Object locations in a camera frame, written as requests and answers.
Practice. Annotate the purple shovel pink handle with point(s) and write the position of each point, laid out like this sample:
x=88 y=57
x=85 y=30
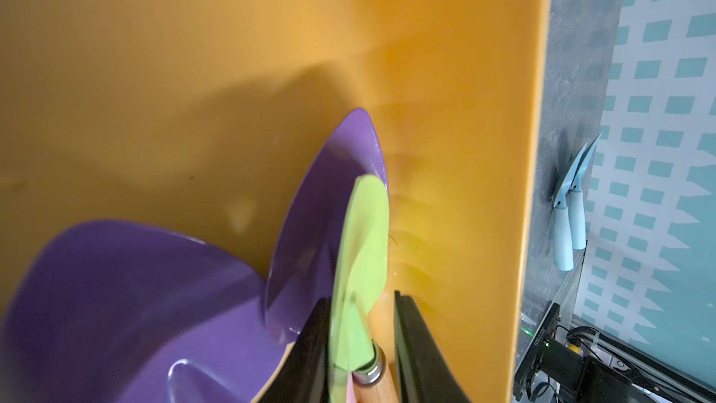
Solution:
x=303 y=265
x=114 y=311

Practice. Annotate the green shovel wooden handle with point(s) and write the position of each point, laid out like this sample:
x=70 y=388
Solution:
x=356 y=363

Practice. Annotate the yellow plastic storage box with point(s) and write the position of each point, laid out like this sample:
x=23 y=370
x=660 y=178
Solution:
x=203 y=116

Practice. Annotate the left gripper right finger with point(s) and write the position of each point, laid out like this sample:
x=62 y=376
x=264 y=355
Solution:
x=423 y=374

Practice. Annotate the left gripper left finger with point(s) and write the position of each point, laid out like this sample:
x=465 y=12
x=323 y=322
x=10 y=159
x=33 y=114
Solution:
x=303 y=376

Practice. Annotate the black connector box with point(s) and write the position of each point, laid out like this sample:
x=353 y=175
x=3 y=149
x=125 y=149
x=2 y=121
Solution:
x=584 y=378

